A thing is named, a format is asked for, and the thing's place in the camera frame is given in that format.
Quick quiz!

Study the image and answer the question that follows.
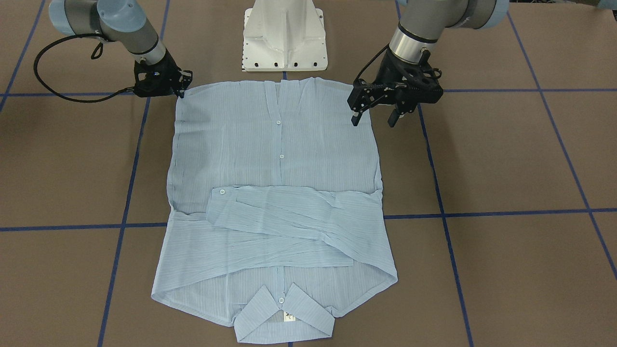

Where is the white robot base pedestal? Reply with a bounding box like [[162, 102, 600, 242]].
[[241, 0, 329, 72]]

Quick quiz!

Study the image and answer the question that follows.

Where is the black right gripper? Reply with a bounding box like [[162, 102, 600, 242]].
[[133, 51, 193, 97]]

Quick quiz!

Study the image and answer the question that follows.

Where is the light blue button-up shirt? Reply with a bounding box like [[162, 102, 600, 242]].
[[151, 78, 398, 344]]

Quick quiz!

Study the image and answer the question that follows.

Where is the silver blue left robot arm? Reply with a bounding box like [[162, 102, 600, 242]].
[[347, 0, 509, 127]]

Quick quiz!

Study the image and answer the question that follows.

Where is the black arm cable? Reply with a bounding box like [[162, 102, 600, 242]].
[[353, 44, 390, 85], [33, 33, 138, 104]]

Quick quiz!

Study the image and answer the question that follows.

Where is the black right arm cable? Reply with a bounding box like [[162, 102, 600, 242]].
[[33, 33, 138, 104]]

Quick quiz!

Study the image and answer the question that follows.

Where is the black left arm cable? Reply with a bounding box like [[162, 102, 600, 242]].
[[353, 44, 390, 85]]

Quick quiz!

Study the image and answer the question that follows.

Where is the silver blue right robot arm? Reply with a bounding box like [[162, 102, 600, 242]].
[[48, 0, 193, 97]]

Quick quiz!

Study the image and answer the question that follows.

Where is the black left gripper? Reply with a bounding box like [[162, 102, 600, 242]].
[[348, 48, 443, 128]]

